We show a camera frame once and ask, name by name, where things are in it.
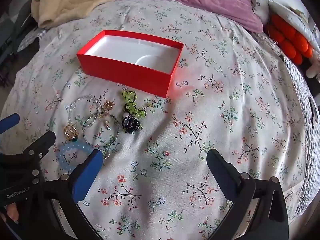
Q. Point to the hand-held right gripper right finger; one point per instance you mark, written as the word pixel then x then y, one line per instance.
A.
pixel 220 171

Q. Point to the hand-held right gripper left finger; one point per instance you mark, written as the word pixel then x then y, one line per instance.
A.
pixel 88 172

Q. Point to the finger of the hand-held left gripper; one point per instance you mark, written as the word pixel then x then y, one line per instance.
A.
pixel 37 143
pixel 10 123

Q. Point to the gold dangling earring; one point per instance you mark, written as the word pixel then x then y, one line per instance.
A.
pixel 108 105

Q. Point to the red cardboard box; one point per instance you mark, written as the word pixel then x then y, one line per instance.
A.
pixel 125 76

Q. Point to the person's left hand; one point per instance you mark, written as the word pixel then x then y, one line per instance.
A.
pixel 13 213

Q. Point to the floral bedsheet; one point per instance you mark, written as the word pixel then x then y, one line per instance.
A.
pixel 225 92

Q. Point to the dark furniture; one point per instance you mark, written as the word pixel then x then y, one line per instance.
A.
pixel 12 42

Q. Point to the grey checked cloth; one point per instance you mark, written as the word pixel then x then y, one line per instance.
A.
pixel 30 38

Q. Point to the beige fleece blanket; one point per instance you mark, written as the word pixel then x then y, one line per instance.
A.
pixel 75 0

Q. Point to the orange plush toy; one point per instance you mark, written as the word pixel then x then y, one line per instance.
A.
pixel 290 42

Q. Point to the white patterned pillow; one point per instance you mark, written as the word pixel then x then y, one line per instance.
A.
pixel 280 2

